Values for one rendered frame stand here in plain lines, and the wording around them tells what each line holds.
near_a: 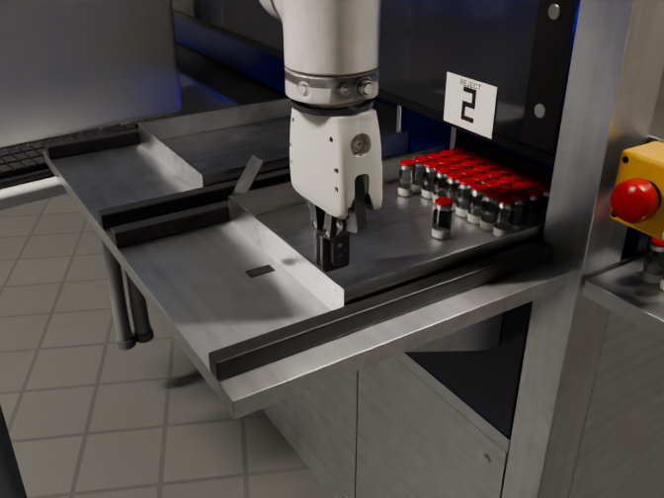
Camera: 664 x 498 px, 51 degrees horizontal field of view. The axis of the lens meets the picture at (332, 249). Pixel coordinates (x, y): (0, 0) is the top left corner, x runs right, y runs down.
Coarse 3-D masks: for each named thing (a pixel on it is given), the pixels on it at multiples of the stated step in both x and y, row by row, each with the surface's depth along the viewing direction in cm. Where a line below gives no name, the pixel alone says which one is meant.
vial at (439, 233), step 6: (438, 210) 80; (444, 210) 80; (450, 210) 80; (438, 216) 80; (444, 216) 80; (450, 216) 80; (438, 222) 81; (444, 222) 80; (450, 222) 81; (432, 228) 82; (438, 228) 81; (444, 228) 81; (450, 228) 81; (432, 234) 82; (438, 234) 81; (444, 234) 81; (450, 234) 82
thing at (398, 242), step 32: (384, 160) 95; (256, 192) 86; (288, 192) 89; (384, 192) 94; (256, 224) 79; (288, 224) 85; (384, 224) 85; (416, 224) 85; (288, 256) 74; (352, 256) 78; (384, 256) 78; (416, 256) 78; (448, 256) 71; (480, 256) 74; (320, 288) 69; (352, 288) 66; (384, 288) 68
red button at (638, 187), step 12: (636, 180) 63; (624, 192) 63; (636, 192) 62; (648, 192) 62; (612, 204) 64; (624, 204) 63; (636, 204) 62; (648, 204) 62; (624, 216) 63; (636, 216) 63; (648, 216) 63
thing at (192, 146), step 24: (168, 120) 112; (192, 120) 114; (216, 120) 117; (240, 120) 119; (264, 120) 122; (288, 120) 122; (144, 144) 110; (168, 144) 111; (192, 144) 111; (216, 144) 111; (240, 144) 111; (264, 144) 111; (288, 144) 111; (384, 144) 105; (408, 144) 108; (192, 168) 93; (216, 168) 102; (240, 168) 93; (264, 168) 95
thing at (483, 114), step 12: (456, 84) 83; (468, 84) 81; (480, 84) 80; (456, 96) 84; (468, 96) 82; (480, 96) 80; (492, 96) 78; (456, 108) 84; (468, 108) 82; (480, 108) 81; (492, 108) 79; (444, 120) 87; (456, 120) 85; (480, 120) 81; (492, 120) 79; (480, 132) 82
